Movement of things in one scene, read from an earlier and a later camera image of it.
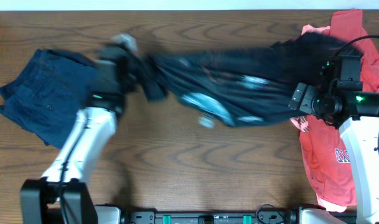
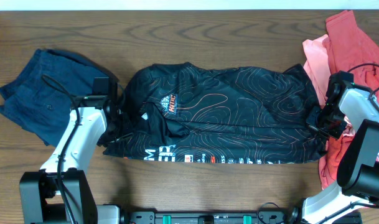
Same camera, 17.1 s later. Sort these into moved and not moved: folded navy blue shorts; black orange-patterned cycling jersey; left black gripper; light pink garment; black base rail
Moved: light pink garment; left black gripper; black orange-patterned cycling jersey
Not moved: folded navy blue shorts; black base rail
